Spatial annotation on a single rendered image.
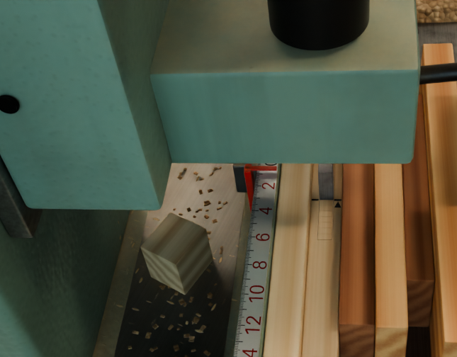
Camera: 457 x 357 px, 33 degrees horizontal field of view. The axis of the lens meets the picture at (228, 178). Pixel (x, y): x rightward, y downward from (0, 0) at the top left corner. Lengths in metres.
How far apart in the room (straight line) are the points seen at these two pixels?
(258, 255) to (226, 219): 0.22
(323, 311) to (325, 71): 0.14
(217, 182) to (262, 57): 0.32
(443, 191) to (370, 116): 0.08
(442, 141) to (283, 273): 0.13
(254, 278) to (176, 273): 0.17
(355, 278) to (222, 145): 0.11
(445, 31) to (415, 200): 0.23
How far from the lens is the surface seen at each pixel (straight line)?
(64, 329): 0.55
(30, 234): 0.46
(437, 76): 0.43
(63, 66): 0.36
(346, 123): 0.41
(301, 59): 0.39
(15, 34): 0.35
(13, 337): 0.49
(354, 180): 0.49
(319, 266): 0.46
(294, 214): 0.47
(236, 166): 0.64
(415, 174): 0.49
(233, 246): 0.65
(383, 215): 0.47
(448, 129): 0.49
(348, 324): 0.43
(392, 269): 0.44
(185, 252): 0.60
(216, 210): 0.68
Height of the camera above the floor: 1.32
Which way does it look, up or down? 48 degrees down
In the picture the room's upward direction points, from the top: 11 degrees counter-clockwise
